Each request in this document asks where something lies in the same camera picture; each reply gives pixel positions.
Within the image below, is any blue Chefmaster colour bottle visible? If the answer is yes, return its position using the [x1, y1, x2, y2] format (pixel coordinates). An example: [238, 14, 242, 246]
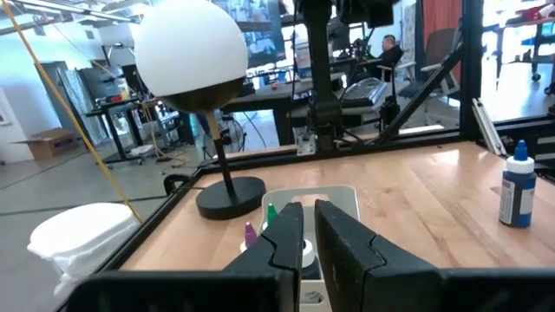
[498, 139, 538, 229]

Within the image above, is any white plastic bag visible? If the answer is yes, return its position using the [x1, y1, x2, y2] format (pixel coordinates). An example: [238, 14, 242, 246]
[26, 202, 140, 300]

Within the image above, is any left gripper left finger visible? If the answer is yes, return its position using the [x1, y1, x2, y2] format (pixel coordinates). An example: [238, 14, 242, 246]
[64, 201, 304, 312]

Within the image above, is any orange curtain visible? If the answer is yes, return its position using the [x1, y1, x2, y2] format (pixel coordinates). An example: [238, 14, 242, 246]
[422, 0, 463, 83]

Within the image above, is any white plastic storage bin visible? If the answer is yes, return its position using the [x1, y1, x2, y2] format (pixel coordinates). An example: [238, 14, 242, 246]
[258, 185, 361, 312]

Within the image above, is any yellow hanging power cable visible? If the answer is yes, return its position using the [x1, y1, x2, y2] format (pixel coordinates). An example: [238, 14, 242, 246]
[0, 0, 144, 225]

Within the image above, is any black table clamp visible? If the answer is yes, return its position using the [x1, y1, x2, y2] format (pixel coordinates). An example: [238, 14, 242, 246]
[162, 172, 194, 196]

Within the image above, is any black standing desk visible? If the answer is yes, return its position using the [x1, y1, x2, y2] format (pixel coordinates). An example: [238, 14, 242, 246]
[84, 97, 147, 166]

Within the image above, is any person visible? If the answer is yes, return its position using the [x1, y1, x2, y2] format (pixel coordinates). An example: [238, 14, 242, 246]
[368, 34, 407, 83]

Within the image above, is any black office desk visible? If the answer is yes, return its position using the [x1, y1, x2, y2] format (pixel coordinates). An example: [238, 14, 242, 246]
[220, 80, 313, 146]

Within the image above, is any brown cardboard box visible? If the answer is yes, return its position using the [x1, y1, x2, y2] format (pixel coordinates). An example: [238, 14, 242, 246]
[15, 127, 82, 161]

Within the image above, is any purple Chefmaster colour bottle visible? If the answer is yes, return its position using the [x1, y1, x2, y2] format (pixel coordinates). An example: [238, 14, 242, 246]
[239, 221, 259, 253]

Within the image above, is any silver aluminium extrusion bar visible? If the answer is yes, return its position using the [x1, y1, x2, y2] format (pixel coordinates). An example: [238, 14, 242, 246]
[471, 97, 507, 157]

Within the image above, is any grey keyboard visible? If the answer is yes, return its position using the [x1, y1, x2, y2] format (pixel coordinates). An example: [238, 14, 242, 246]
[340, 77, 389, 109]

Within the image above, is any large wall display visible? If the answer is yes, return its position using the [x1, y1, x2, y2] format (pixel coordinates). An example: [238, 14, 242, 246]
[212, 0, 287, 68]

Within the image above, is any black floor fan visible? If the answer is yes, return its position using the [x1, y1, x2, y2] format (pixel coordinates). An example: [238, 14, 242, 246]
[203, 116, 248, 159]

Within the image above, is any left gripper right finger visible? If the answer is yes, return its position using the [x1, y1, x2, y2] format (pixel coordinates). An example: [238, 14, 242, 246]
[314, 198, 555, 312]

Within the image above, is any black Chefmaster colour bottle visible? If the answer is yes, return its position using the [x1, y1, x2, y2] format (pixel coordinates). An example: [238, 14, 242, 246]
[301, 237, 323, 281]

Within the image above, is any brown office chair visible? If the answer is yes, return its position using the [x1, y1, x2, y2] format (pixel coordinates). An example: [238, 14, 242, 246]
[397, 28, 463, 99]

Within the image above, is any white globe table lamp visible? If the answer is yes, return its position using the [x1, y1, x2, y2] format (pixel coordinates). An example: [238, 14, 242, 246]
[133, 0, 267, 221]

